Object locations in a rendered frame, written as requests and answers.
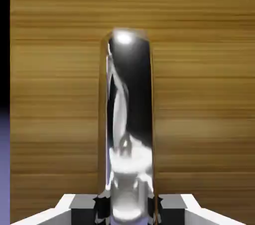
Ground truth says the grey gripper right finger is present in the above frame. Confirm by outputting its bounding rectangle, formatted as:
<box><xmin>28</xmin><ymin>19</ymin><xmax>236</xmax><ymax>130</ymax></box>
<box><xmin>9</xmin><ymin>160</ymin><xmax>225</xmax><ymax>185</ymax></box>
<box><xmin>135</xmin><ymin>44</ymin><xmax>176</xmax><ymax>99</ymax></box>
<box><xmin>148</xmin><ymin>193</ymin><xmax>248</xmax><ymax>225</ymax></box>

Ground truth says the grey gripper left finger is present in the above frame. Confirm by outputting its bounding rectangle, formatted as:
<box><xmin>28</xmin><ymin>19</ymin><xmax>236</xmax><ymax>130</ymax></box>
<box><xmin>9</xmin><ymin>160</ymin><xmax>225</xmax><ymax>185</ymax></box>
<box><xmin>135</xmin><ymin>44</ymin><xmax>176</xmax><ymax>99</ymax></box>
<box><xmin>10</xmin><ymin>193</ymin><xmax>109</xmax><ymax>225</ymax></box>

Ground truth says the curved shiny metal handle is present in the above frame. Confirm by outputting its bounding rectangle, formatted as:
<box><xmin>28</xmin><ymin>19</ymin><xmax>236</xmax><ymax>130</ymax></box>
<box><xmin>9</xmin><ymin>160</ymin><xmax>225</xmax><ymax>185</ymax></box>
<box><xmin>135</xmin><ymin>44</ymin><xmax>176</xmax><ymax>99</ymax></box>
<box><xmin>97</xmin><ymin>27</ymin><xmax>159</xmax><ymax>225</ymax></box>

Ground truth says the light wood cabinet door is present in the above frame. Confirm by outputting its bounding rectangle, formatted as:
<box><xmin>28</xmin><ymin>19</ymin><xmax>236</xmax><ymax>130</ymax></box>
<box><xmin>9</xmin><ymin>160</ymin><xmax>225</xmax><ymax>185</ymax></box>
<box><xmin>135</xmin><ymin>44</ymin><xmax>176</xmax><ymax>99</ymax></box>
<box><xmin>9</xmin><ymin>0</ymin><xmax>255</xmax><ymax>225</ymax></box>

